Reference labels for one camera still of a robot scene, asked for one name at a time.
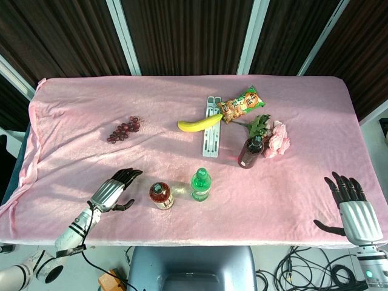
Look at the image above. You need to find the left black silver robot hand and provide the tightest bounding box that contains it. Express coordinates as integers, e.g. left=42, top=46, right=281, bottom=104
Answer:
left=89, top=167, right=144, bottom=213

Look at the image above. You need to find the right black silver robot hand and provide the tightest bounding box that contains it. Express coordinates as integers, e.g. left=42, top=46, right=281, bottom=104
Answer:
left=313, top=171, right=384, bottom=245

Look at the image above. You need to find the amber tea bottle white label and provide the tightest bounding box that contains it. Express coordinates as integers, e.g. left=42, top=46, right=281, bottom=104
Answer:
left=149, top=181, right=175, bottom=211

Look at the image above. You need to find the dark red bottle black cap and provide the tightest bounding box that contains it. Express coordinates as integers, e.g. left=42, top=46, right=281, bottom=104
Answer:
left=237, top=136, right=265, bottom=169

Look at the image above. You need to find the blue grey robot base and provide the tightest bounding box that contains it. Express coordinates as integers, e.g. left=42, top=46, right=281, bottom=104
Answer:
left=126, top=246, right=258, bottom=291

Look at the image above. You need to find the purple grape bunch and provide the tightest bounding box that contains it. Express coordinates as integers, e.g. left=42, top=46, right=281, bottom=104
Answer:
left=106, top=115, right=145, bottom=144

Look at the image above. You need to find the orange box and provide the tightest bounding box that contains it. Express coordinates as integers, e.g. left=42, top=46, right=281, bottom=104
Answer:
left=98, top=269, right=128, bottom=291

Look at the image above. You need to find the green soda bottle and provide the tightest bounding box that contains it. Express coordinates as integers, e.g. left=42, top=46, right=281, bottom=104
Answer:
left=190, top=167, right=212, bottom=202

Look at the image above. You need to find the pink fleece tablecloth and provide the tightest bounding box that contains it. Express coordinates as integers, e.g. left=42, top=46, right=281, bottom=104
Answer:
left=0, top=75, right=388, bottom=247

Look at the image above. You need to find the yellow banana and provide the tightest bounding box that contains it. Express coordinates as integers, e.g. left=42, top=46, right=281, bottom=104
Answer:
left=177, top=114, right=224, bottom=133

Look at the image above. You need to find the pink artificial flower bouquet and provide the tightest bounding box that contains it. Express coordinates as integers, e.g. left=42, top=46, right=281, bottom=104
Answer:
left=233, top=114, right=291, bottom=159

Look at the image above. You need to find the white folding stand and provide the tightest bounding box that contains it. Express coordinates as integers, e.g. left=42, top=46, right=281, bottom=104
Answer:
left=202, top=96, right=224, bottom=158

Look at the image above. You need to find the green orange snack packet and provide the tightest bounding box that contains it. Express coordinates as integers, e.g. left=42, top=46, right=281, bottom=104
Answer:
left=216, top=85, right=267, bottom=124

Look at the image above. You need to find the black printed strap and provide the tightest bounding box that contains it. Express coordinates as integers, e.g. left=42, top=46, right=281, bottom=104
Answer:
left=55, top=244, right=88, bottom=258

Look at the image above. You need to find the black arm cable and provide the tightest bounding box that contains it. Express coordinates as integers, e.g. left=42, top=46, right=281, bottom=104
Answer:
left=79, top=200, right=134, bottom=291

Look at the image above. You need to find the black floor cable tangle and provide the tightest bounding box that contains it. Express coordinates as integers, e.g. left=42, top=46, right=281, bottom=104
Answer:
left=256, top=246, right=369, bottom=291

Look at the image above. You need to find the white window frame post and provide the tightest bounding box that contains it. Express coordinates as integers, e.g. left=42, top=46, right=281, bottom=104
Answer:
left=237, top=0, right=270, bottom=75
left=296, top=0, right=352, bottom=76
left=0, top=54, right=36, bottom=101
left=105, top=0, right=142, bottom=76

